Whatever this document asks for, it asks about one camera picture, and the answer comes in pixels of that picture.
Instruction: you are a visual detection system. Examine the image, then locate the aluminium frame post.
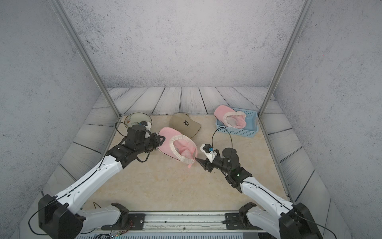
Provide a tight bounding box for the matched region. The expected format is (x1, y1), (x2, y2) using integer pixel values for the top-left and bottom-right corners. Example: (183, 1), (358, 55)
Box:
(258, 0), (314, 118)
(49, 0), (121, 118)

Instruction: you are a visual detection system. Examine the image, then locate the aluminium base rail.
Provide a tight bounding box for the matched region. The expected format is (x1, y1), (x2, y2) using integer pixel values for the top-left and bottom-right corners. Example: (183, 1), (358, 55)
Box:
(53, 211), (317, 239)

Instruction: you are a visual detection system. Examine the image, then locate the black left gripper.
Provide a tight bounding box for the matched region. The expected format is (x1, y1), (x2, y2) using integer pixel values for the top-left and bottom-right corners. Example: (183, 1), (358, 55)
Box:
(135, 132), (167, 156)

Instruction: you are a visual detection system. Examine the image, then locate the pink baseball cap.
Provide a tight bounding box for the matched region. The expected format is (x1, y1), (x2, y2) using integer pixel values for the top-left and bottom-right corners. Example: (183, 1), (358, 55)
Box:
(158, 127), (198, 168)
(214, 105), (247, 129)

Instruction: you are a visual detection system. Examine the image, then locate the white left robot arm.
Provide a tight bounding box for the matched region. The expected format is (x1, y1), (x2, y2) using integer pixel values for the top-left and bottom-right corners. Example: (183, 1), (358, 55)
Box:
(36, 124), (165, 239)

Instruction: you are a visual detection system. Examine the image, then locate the beige baseball cap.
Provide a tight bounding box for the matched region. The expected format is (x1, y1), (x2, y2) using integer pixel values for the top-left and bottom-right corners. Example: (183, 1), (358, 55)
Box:
(169, 113), (202, 138)

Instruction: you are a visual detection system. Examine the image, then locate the pale green ceramic plate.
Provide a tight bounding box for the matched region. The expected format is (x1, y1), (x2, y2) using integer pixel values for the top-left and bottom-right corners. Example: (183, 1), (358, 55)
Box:
(124, 112), (152, 128)

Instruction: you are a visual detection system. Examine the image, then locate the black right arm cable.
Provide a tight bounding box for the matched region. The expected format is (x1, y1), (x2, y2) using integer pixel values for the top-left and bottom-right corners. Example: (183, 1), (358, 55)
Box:
(211, 126), (233, 153)

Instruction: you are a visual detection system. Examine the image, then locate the right aluminium frame post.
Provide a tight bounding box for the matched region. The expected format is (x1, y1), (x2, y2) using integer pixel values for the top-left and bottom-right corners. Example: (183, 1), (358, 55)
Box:
(258, 0), (314, 118)

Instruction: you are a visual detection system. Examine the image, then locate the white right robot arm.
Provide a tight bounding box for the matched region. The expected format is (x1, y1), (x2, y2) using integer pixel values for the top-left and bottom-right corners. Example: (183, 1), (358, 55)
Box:
(197, 144), (322, 239)

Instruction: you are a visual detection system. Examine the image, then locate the light blue plastic basket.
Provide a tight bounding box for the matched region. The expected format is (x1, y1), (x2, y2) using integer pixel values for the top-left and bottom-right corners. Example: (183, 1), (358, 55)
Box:
(215, 106), (259, 138)

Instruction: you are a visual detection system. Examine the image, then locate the left aluminium frame post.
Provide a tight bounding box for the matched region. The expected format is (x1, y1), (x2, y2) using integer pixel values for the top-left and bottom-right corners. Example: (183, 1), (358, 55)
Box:
(49, 0), (121, 118)

